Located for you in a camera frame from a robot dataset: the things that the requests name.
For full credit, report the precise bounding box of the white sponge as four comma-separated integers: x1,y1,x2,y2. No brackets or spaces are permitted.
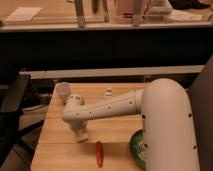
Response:
76,133,89,142

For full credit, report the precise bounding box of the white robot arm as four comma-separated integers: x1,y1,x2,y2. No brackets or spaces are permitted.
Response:
62,78,200,171

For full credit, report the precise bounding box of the orange carrot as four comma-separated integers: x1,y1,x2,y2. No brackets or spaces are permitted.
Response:
95,141,104,168

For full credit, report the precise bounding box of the white paper cup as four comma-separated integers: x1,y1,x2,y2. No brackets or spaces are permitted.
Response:
55,82,71,104

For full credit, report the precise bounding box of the black chair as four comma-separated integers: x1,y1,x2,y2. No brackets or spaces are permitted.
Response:
0,74,44,168

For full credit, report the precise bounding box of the pink box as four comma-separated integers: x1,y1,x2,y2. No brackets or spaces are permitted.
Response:
114,0,151,20

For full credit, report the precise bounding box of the white paper sheet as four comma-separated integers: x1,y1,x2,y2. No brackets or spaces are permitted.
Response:
6,7,41,22

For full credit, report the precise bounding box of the dark panel at right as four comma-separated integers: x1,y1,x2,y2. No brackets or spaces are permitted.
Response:
189,56,213,171

